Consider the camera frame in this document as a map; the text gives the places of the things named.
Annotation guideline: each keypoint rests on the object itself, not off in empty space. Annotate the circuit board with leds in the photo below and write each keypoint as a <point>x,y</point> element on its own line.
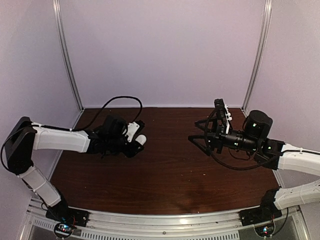
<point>264,231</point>
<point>62,230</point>

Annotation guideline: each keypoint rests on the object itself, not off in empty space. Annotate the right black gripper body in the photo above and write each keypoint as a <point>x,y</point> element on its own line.
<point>219,140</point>

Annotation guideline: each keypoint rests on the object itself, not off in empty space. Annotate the right circuit board with leds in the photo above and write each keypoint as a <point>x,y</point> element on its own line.
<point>264,231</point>

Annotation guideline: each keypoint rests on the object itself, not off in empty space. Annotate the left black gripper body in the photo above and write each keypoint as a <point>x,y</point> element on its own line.
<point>129,152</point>

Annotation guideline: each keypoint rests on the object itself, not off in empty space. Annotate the aluminium frame post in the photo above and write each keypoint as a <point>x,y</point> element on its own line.
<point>264,31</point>
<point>65,54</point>

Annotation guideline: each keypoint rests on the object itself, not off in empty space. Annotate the left circuit board with leds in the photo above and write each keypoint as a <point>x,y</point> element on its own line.
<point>62,230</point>

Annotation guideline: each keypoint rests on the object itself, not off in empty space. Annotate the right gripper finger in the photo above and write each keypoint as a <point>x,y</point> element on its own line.
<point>211,125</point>
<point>206,147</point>

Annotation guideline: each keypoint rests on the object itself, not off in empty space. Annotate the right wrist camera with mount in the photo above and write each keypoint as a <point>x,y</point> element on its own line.
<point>223,115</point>

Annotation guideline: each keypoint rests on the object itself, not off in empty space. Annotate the right aluminium frame post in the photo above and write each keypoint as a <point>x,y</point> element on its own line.
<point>264,31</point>

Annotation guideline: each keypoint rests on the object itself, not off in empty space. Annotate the left aluminium frame post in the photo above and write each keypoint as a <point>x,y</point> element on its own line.
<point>65,54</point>

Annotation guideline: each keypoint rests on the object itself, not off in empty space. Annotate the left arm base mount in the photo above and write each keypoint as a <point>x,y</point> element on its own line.
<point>68,215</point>

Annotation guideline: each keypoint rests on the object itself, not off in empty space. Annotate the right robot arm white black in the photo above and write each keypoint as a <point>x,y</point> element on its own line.
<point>268,153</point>

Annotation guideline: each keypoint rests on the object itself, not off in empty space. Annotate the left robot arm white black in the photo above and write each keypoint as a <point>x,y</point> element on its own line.
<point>115,136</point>

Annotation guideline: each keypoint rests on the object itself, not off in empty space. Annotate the white charging case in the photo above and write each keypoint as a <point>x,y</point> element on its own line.
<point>141,139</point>

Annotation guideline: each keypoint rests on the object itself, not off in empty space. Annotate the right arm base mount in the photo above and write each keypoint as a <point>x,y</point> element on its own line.
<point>258,215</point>

